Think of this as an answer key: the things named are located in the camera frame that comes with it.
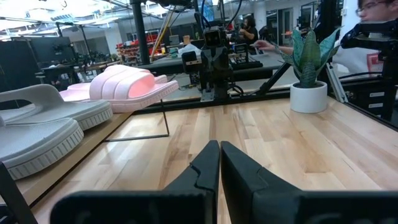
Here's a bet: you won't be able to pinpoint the black box with white labels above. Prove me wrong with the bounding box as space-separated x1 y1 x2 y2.
338 77 398 124

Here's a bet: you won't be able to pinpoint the person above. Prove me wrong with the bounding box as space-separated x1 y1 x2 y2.
331 0 398 78
238 14 259 46

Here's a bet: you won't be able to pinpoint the black room divider panels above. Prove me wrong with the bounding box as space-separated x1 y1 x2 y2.
0 36 77 93

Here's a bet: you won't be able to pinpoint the grey desk with keyboard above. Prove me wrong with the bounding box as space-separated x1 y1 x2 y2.
229 51 295 82

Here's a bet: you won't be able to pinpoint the grey desk with pole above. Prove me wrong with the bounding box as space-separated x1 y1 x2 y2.
136 55 203 76

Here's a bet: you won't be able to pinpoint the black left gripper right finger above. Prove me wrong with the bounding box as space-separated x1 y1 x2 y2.
220 140 398 224

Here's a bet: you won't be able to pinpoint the white crumpled bag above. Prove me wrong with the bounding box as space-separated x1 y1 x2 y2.
176 43 203 58

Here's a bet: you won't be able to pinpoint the black metal table frame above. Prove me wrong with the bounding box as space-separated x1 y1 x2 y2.
133 60 398 130

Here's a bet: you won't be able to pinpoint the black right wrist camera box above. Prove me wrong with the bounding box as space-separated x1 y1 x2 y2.
203 26 223 48

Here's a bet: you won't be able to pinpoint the pink rubber slide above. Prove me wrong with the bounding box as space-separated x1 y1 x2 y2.
154 73 170 85
58 64 180 114

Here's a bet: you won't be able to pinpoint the wooden shelf with black frame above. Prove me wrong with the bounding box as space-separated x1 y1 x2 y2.
0 98 170 224

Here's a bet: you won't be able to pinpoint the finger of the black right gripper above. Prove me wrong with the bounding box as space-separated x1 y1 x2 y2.
205 49 214 75
213 49 222 75

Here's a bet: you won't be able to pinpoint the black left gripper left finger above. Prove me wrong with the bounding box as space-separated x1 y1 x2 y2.
49 139 221 224

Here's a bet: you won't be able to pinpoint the teal snake plant white pot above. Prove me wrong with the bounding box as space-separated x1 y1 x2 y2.
275 26 343 114

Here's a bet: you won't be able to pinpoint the black round pole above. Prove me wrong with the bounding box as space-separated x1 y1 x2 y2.
129 0 152 65

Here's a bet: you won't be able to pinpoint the person's forearm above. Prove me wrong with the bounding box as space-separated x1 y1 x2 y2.
273 45 295 57

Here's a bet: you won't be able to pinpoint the person's hand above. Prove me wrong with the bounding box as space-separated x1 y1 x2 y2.
253 39 277 52

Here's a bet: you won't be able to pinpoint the backlit computer keyboard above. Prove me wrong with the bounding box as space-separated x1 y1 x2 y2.
229 60 264 70

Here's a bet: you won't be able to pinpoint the grey rubber slide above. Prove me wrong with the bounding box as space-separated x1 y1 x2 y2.
0 83 114 131
0 116 85 181

